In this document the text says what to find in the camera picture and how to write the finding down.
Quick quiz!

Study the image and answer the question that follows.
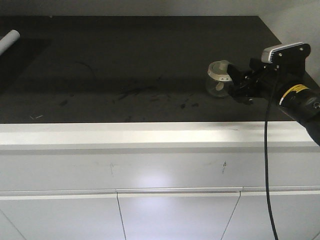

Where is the glass jar with beige lid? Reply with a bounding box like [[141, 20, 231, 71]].
[[205, 60, 233, 98]]

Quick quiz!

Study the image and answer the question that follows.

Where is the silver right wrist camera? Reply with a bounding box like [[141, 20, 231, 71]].
[[261, 42, 303, 64]]

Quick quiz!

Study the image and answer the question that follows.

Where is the white base cabinet with doors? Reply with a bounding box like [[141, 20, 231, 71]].
[[0, 121, 320, 240]]

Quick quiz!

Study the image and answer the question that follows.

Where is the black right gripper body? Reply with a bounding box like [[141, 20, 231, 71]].
[[241, 43, 311, 98]]

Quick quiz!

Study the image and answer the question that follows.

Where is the grey rolled paper tube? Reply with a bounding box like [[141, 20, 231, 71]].
[[0, 29, 21, 55]]

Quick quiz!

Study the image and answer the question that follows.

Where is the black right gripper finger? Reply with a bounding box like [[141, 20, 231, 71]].
[[227, 64, 247, 87], [227, 86, 253, 105]]

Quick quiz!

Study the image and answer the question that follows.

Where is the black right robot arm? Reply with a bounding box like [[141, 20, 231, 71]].
[[226, 42, 320, 144]]

